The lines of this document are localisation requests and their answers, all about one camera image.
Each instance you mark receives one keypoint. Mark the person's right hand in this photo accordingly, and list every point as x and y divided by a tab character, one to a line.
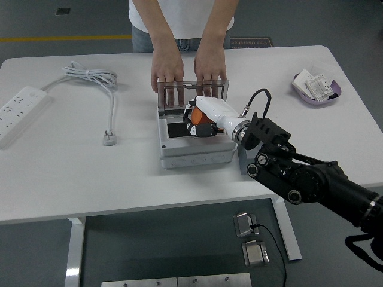
167	65

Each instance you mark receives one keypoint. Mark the person's left hand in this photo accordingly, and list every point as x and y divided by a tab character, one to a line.
211	65

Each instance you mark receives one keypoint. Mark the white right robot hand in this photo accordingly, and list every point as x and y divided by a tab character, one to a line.
215	110

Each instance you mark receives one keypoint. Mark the orange cylindrical battery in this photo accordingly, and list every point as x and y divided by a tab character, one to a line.
199	116

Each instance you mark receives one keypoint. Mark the smoky transparent box lid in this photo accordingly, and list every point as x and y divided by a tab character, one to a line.
191	87

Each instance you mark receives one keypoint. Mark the grey plastic electrical box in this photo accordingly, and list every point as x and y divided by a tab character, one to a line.
194	155

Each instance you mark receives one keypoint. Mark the person's right forearm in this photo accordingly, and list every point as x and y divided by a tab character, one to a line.
157	24

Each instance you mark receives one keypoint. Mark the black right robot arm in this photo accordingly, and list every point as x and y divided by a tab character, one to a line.
314	179

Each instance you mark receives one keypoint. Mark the person's left forearm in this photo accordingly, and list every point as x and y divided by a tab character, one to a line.
218	24

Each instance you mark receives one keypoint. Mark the grey block battery stand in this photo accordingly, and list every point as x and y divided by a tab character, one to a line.
243	158

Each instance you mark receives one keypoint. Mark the metal floor socket box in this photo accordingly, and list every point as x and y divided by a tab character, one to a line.
243	224
254	254

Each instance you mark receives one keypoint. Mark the dark floor sign mat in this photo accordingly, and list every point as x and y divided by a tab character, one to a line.
254	43

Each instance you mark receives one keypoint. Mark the person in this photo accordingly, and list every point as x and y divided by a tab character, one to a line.
185	18

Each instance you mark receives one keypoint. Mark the white cardboard packet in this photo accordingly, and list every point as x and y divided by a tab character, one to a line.
299	81

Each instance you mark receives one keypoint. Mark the clear plastic bag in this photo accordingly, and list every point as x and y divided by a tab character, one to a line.
323	68

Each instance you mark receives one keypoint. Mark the dark floor outlet cover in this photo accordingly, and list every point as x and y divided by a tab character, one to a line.
63	11

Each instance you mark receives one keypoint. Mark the small black part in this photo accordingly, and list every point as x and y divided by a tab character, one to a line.
333	96

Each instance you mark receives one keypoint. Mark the purple plastic tray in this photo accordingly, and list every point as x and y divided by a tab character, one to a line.
336	89

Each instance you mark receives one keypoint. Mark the white table leg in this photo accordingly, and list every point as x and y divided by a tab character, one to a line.
288	230
74	257

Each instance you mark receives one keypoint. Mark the white power strip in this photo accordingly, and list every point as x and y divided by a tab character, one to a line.
21	112

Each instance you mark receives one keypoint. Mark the white wall socket panel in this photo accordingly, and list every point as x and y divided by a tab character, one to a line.
318	86

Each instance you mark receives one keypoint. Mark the grey metal base plate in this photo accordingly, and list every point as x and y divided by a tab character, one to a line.
215	281
137	282

